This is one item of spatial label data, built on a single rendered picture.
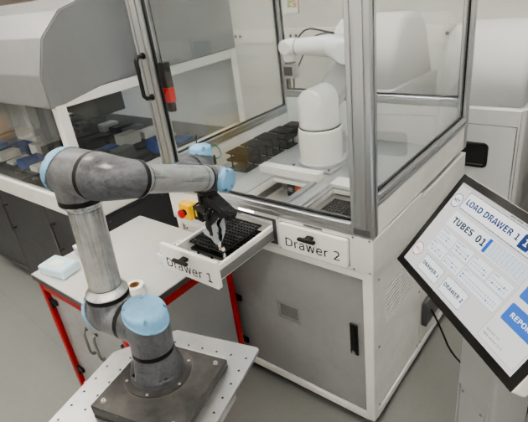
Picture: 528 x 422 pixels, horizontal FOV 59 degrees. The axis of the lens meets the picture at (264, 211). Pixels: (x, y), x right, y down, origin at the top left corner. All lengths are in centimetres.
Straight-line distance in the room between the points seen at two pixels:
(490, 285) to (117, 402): 98
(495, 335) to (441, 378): 130
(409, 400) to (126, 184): 167
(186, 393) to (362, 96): 95
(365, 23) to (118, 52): 135
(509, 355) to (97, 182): 95
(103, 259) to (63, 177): 25
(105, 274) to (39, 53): 116
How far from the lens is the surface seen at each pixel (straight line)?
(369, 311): 176
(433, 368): 248
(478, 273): 124
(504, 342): 114
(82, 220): 122
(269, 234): 179
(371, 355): 190
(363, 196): 151
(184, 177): 124
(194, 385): 136
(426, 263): 136
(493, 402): 146
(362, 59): 137
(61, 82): 223
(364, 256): 162
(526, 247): 119
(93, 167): 110
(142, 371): 135
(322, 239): 165
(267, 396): 236
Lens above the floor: 176
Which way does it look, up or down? 27 degrees down
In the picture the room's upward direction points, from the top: 8 degrees counter-clockwise
